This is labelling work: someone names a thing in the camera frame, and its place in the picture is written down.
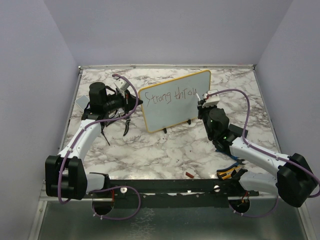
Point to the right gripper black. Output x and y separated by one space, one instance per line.
201 109

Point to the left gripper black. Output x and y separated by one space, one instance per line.
132 102

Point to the yellow framed whiteboard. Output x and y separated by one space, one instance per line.
174 101

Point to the red marker cap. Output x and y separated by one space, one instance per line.
189 175

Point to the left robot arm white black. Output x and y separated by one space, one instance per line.
65 176

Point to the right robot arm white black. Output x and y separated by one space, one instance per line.
288 177

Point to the black pruning shears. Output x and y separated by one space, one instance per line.
127 124

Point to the black flat box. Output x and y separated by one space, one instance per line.
236 130

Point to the grey white small device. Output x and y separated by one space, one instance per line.
82 102

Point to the yellow black utility knife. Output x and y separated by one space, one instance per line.
229 172

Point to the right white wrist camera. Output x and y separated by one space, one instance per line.
210 99

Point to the blue handled pliers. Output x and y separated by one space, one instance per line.
237 160

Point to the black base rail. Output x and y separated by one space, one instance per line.
179 193

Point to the aluminium table frame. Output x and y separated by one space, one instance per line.
156 156

